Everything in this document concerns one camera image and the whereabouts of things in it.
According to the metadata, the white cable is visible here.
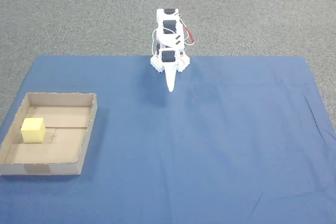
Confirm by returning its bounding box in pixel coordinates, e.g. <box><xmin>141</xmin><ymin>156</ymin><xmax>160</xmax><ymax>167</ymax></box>
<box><xmin>151</xmin><ymin>28</ymin><xmax>160</xmax><ymax>58</ymax></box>

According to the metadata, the shallow cardboard box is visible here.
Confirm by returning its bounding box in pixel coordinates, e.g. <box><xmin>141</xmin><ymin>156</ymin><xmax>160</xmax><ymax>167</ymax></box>
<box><xmin>0</xmin><ymin>92</ymin><xmax>99</xmax><ymax>176</ymax></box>

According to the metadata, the yellow foam block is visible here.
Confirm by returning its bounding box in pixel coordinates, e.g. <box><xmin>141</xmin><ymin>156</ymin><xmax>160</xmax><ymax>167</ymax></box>
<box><xmin>20</xmin><ymin>117</ymin><xmax>47</xmax><ymax>144</ymax></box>

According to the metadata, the red cable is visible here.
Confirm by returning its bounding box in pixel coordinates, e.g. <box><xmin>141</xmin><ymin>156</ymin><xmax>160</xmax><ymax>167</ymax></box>
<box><xmin>183</xmin><ymin>25</ymin><xmax>196</xmax><ymax>46</ymax></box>

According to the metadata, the blue cloth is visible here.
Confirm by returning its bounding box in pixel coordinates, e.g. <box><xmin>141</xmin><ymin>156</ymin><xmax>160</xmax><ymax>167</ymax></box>
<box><xmin>0</xmin><ymin>55</ymin><xmax>336</xmax><ymax>224</ymax></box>

